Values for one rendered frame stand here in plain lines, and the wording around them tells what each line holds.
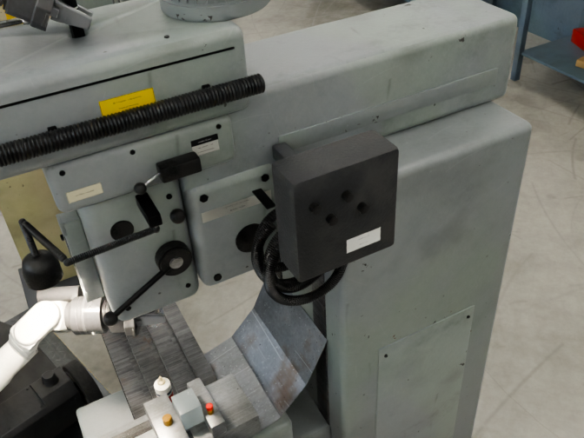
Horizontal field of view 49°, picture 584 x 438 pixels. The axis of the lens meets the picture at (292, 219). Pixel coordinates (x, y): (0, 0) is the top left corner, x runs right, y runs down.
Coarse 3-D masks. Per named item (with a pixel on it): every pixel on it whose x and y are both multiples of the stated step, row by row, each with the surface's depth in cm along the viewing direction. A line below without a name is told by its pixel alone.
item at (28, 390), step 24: (0, 336) 234; (48, 360) 224; (24, 384) 216; (48, 384) 209; (72, 384) 211; (0, 408) 206; (24, 408) 205; (48, 408) 206; (72, 408) 212; (0, 432) 199; (24, 432) 202; (48, 432) 209
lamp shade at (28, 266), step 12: (48, 252) 125; (24, 264) 122; (36, 264) 122; (48, 264) 123; (24, 276) 123; (36, 276) 122; (48, 276) 123; (60, 276) 126; (36, 288) 124; (48, 288) 124
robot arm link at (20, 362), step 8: (8, 344) 143; (0, 352) 142; (8, 352) 142; (0, 360) 141; (8, 360) 142; (16, 360) 142; (24, 360) 143; (0, 368) 141; (8, 368) 142; (16, 368) 143; (0, 376) 141; (8, 376) 142; (0, 384) 142
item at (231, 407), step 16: (192, 384) 156; (224, 384) 160; (208, 400) 152; (224, 400) 156; (240, 400) 156; (144, 416) 154; (208, 416) 148; (224, 416) 152; (240, 416) 152; (256, 416) 152; (112, 432) 151; (128, 432) 150; (144, 432) 150; (192, 432) 150; (208, 432) 149; (224, 432) 149; (240, 432) 152; (256, 432) 155
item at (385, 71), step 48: (432, 0) 147; (480, 0) 145; (288, 48) 130; (336, 48) 128; (384, 48) 127; (432, 48) 130; (480, 48) 137; (288, 96) 120; (336, 96) 125; (384, 96) 131; (432, 96) 137; (480, 96) 145; (240, 144) 121; (288, 144) 126
